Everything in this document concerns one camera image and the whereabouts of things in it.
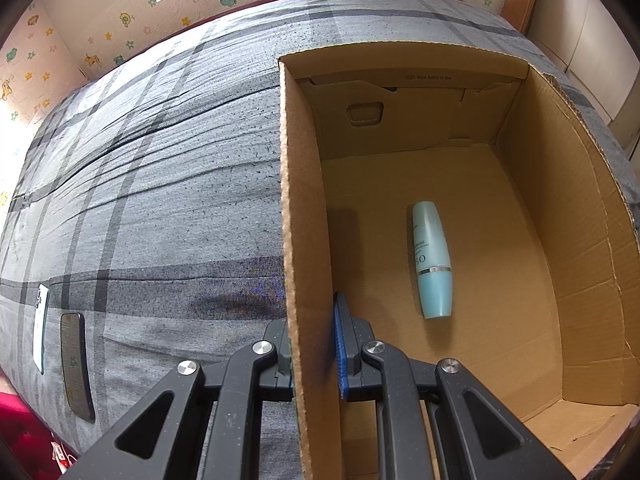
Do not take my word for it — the green and white phone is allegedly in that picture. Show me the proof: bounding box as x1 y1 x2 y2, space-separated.
31 283 51 376

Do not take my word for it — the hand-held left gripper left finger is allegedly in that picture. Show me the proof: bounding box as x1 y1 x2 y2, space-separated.
75 319 295 480

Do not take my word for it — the teal cosmetic bottle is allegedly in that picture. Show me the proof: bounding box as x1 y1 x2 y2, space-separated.
411 201 453 319

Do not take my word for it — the cream wardrobe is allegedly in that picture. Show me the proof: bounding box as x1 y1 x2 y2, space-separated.
530 0 640 161

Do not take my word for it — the brown cardboard box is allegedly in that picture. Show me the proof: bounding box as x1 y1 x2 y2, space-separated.
277 41 640 480

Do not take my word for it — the white and red packaging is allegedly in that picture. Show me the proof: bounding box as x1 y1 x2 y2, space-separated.
50 440 81 476

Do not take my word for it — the black phone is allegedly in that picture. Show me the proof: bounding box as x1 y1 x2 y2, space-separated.
60 312 96 422

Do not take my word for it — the red cloth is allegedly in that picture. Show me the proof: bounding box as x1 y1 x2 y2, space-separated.
0 380 66 480

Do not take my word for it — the grey plaid bed sheet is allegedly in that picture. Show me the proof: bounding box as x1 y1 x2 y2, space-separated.
0 0 638 480

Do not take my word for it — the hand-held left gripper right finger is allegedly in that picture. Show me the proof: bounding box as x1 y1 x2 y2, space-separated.
332 291 576 480

